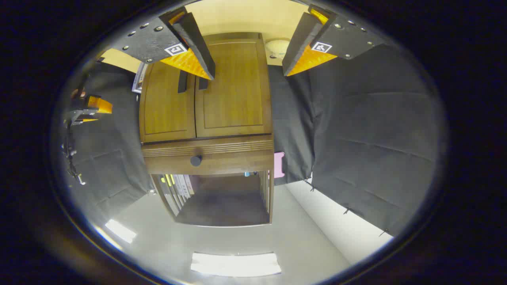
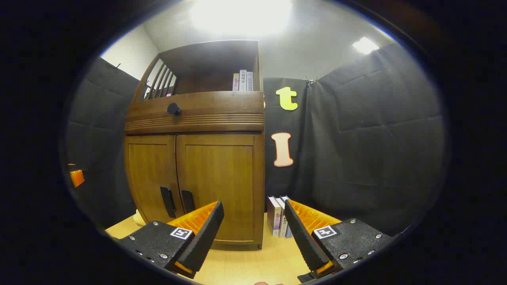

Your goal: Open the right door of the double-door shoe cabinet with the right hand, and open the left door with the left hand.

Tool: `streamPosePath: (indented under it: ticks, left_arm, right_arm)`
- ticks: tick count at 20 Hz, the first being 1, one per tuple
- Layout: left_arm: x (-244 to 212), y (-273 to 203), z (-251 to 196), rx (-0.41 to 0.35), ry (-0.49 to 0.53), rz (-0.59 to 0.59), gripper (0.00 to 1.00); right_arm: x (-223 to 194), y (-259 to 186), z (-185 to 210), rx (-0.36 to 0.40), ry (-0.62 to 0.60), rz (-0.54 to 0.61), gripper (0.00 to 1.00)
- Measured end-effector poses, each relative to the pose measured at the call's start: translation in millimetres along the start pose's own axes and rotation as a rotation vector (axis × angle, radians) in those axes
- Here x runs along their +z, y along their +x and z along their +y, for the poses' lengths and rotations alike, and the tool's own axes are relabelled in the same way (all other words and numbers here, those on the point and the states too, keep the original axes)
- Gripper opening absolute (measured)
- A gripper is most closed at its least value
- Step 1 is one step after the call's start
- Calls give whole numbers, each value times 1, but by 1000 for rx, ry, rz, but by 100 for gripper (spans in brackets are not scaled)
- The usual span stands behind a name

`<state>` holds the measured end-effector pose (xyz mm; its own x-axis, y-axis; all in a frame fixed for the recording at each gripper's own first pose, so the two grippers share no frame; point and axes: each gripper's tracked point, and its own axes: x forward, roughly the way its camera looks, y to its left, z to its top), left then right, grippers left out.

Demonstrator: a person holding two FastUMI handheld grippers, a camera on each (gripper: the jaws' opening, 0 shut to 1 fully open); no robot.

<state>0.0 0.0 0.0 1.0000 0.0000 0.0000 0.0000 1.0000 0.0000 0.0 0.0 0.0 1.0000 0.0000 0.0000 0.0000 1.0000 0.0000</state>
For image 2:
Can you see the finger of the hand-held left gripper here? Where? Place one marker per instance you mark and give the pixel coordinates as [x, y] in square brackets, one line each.
[77, 177]

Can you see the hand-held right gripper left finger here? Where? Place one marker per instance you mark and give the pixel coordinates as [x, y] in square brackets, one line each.
[206, 237]

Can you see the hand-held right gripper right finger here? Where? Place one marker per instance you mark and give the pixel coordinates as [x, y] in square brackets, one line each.
[303, 237]

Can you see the wooden shoe cabinet door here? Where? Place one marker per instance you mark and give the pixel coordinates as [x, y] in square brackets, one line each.
[222, 178]
[146, 174]

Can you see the wooden double-door shoe cabinet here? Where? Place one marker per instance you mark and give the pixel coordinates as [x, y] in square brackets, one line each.
[206, 59]

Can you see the white book with purple cover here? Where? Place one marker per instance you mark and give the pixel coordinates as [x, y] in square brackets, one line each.
[273, 217]

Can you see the black backdrop cloth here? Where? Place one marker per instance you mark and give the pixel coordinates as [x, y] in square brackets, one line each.
[376, 138]

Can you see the wooden drawer with black knob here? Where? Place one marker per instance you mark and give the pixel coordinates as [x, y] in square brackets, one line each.
[222, 107]

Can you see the thin pale pink book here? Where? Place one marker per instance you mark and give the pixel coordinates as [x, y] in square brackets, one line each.
[235, 82]

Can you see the white book with dark lettering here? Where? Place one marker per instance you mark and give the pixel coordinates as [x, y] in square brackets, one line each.
[243, 81]

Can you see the grey book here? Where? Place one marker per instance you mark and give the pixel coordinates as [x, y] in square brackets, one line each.
[250, 81]

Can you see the small ceiling light panel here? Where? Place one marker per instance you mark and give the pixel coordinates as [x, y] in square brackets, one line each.
[365, 45]

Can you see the large ceiling light panel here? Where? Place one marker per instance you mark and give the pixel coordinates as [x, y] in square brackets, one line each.
[241, 16]

